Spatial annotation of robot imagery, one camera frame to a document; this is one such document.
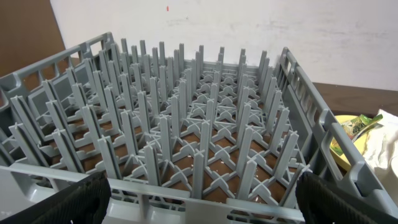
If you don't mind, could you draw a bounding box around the yellow plate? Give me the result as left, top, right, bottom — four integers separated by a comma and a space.
330, 115, 368, 171

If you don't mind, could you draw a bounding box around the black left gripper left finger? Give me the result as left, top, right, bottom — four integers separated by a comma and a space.
1, 172, 111, 224

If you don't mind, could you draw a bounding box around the white napkin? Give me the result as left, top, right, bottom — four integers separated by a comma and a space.
363, 109, 397, 205

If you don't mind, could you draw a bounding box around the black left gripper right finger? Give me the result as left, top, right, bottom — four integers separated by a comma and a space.
295, 171, 397, 224

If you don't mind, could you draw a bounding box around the green yellow snack wrapper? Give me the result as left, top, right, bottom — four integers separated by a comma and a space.
341, 114, 383, 142

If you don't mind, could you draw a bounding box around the grey plastic dish rack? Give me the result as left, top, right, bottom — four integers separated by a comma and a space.
1, 33, 397, 223

